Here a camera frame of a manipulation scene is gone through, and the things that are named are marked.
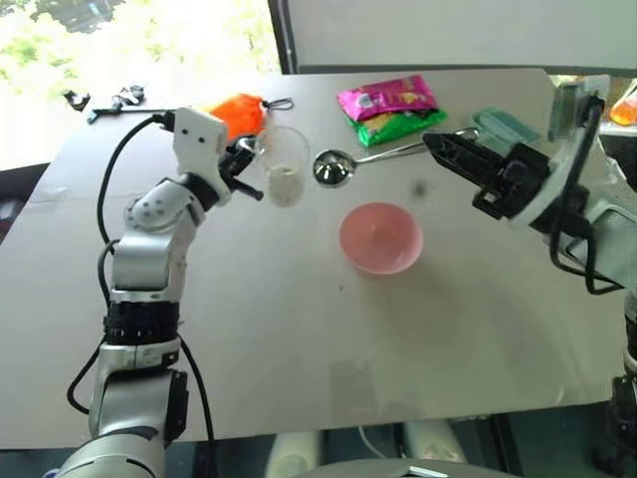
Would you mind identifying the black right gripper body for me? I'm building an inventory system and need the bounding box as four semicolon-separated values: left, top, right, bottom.
470;141;552;221

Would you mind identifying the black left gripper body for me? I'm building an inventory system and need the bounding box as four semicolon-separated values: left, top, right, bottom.
217;136;256;188

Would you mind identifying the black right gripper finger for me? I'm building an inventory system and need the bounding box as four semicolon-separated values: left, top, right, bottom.
428;144;499;194
422;131;511;168

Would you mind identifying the clear plastic cup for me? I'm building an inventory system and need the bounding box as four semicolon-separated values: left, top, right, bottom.
254;124;312;209

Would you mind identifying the silver metal spoon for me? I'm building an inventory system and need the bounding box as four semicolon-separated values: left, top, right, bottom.
312;127;481;191

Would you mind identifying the white oatmeal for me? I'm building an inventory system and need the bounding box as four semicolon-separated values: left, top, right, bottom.
268;165;305;207

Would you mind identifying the pink plastic bowl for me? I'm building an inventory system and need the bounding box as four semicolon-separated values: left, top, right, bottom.
338;201;425;277

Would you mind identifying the green snack packet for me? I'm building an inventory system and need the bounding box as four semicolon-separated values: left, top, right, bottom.
350;107;449;148

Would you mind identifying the pink snack packet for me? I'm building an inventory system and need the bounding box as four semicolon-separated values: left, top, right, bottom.
335;74;441;121

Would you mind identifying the thin black rod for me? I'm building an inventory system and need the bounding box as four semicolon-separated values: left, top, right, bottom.
86;105;176;125

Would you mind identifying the orange bottle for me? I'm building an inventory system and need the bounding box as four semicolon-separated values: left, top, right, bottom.
608;79;637;126

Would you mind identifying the small black clip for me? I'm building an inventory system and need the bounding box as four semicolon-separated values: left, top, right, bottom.
62;89;91;112

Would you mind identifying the white rounded robot leg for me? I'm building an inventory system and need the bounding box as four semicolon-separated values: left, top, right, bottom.
400;421;472;478
262;429;322;478

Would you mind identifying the orange drawstring bag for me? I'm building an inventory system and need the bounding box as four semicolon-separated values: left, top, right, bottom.
204;93;296;139

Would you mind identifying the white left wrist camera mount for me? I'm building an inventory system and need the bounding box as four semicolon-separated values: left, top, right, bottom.
171;107;233;206

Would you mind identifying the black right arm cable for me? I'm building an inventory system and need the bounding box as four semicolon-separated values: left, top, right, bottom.
548;93;619;296

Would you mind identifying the black window frame post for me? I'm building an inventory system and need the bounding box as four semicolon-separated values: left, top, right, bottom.
266;0;301;77

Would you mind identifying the thin white cable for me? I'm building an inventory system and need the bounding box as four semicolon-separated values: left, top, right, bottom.
356;424;399;460

